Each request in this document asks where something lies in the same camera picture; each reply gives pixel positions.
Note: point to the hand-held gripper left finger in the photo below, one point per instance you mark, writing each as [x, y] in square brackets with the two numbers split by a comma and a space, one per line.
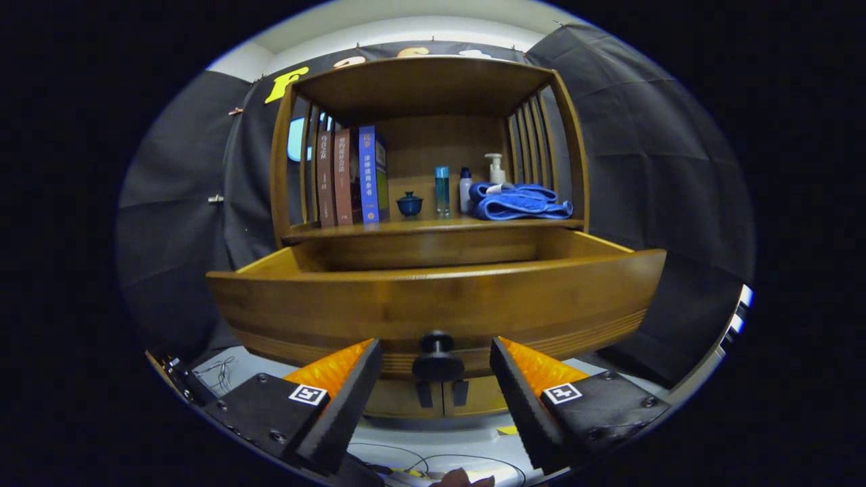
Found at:
[348, 406]

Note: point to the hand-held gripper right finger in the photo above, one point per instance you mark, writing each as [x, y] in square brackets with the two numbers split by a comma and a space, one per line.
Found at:
[524, 406]

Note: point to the wooden drawer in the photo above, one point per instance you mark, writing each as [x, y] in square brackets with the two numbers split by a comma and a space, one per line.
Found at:
[473, 304]

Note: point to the wooden cabinet door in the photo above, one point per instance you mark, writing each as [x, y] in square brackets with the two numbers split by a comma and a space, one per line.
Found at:
[480, 402]
[399, 406]

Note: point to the wooden countertop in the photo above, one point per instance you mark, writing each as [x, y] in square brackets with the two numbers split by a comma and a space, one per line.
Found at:
[406, 225]

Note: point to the wooden cabinet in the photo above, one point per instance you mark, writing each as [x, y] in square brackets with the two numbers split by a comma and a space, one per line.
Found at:
[433, 88]

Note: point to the yellow tape piece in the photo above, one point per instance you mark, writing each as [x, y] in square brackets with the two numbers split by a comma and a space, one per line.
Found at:
[507, 430]

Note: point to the blue towel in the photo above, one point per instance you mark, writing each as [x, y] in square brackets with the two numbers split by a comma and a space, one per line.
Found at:
[521, 203]

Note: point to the blue lidded teacup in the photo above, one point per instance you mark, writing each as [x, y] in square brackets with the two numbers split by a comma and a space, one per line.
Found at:
[410, 205]

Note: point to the white bottle with blue cap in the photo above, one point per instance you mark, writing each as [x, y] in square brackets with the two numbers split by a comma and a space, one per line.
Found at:
[465, 193]

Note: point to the dark brown book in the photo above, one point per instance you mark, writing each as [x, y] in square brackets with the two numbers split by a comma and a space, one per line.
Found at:
[326, 182]

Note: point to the reddish brown book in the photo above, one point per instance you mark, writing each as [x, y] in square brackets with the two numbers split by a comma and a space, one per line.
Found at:
[344, 179]

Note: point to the teal glass bottle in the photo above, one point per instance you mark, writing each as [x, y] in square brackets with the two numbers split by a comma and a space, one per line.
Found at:
[442, 193]

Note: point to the blue book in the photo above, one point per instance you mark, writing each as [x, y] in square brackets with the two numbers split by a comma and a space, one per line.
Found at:
[369, 176]

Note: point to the white pump bottle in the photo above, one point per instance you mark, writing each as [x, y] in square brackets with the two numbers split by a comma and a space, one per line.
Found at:
[496, 174]

